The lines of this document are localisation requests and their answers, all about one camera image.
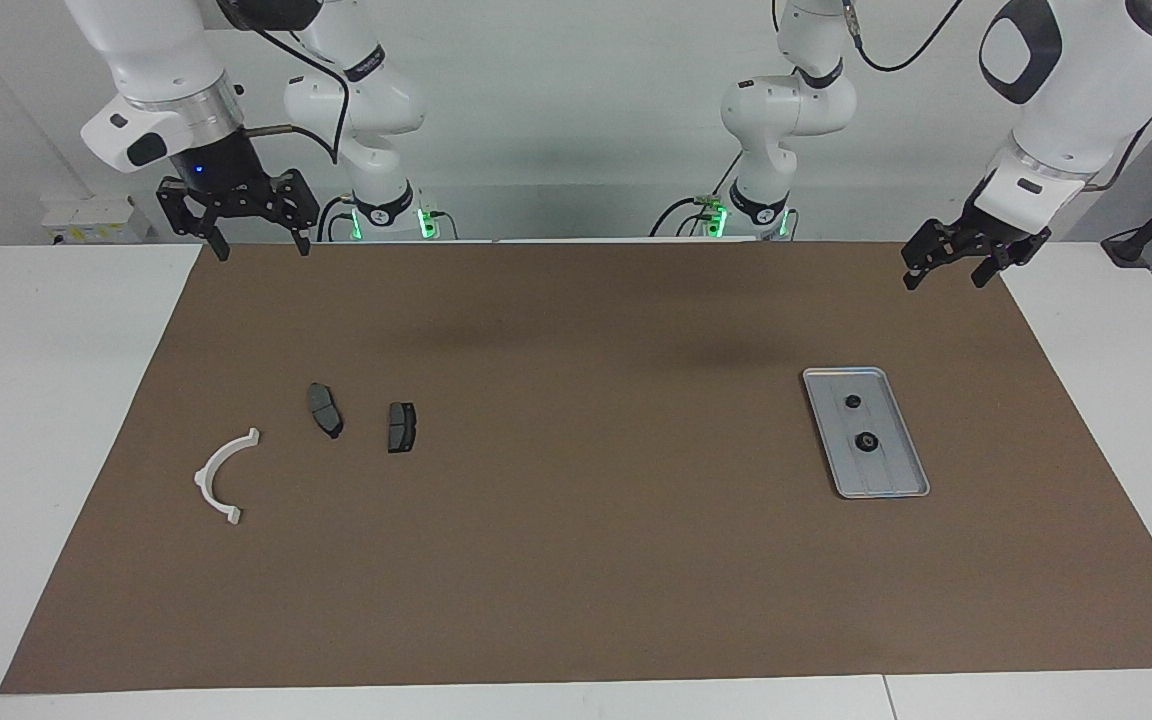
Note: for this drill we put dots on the silver ribbed metal tray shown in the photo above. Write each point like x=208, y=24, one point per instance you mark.
x=886, y=470

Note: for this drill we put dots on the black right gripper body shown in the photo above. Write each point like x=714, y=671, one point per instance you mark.
x=216, y=175

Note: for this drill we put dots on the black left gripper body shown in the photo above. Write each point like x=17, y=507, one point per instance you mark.
x=986, y=228

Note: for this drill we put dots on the white semicircular plastic bracket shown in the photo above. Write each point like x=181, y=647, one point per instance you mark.
x=206, y=480

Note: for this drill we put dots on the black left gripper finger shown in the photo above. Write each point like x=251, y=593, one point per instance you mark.
x=996, y=260
x=928, y=245

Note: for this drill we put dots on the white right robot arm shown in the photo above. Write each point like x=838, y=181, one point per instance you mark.
x=156, y=60

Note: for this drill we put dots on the white wall socket box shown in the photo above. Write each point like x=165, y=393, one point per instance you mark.
x=96, y=222

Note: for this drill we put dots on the large black bearing gear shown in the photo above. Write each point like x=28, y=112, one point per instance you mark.
x=867, y=441

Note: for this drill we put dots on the rectangular dark grey brake pad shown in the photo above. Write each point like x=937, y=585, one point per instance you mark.
x=402, y=428

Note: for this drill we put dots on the brown paper table mat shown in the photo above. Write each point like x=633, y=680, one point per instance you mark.
x=576, y=580

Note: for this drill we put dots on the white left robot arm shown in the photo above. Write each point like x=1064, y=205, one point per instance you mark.
x=786, y=110

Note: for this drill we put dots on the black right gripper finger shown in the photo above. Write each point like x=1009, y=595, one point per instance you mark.
x=186, y=212
x=291, y=205

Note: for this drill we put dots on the angled dark grey brake pad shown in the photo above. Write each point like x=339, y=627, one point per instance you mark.
x=324, y=408

